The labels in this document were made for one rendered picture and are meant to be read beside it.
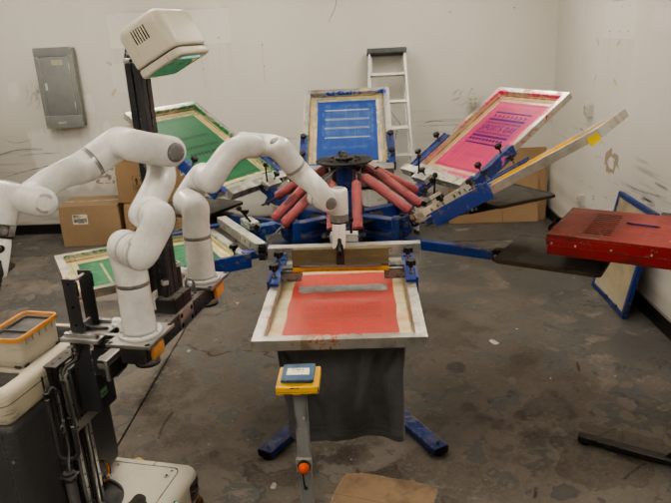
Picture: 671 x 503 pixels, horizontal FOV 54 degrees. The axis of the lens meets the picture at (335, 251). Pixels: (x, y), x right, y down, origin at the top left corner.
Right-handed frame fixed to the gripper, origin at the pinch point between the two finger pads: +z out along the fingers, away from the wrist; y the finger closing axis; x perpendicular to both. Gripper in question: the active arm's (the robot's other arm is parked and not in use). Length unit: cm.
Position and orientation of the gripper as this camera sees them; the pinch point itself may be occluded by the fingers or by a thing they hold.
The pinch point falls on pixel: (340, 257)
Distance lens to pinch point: 258.7
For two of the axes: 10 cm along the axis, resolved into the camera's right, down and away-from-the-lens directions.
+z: 0.4, 9.5, 3.2
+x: 10.0, -0.3, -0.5
